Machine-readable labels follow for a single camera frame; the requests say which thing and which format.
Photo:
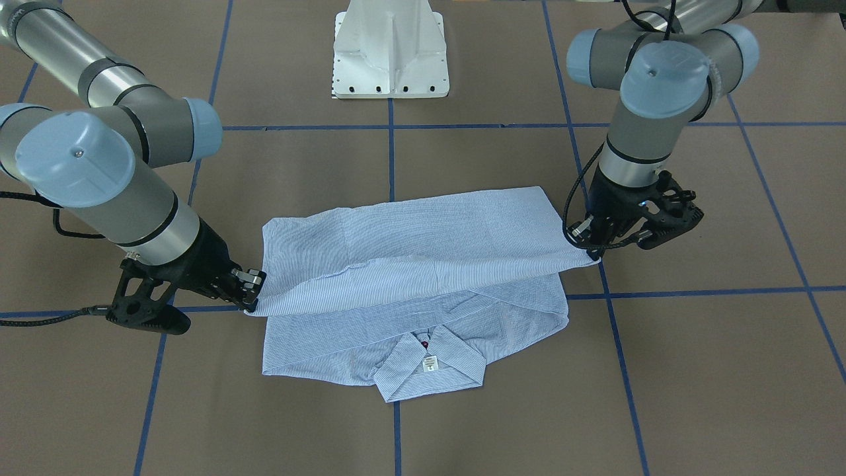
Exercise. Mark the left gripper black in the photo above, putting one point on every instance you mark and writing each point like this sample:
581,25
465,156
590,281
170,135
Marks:
609,201

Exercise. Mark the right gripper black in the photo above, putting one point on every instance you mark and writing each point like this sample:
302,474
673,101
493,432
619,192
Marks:
203,259

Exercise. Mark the light blue striped shirt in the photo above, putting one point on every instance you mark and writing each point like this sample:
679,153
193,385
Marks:
415,297

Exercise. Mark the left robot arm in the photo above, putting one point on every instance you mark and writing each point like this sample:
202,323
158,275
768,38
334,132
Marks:
669,64

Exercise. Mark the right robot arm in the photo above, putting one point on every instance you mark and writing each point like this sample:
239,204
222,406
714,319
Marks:
99,163

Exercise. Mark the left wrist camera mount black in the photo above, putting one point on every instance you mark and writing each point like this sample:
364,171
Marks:
668,210

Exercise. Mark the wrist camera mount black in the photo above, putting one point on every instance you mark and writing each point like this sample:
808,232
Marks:
668,210
144,301

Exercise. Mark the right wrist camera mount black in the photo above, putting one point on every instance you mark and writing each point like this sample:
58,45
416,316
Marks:
144,301

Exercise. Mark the white central pedestal column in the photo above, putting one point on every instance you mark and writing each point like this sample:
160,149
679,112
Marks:
389,50

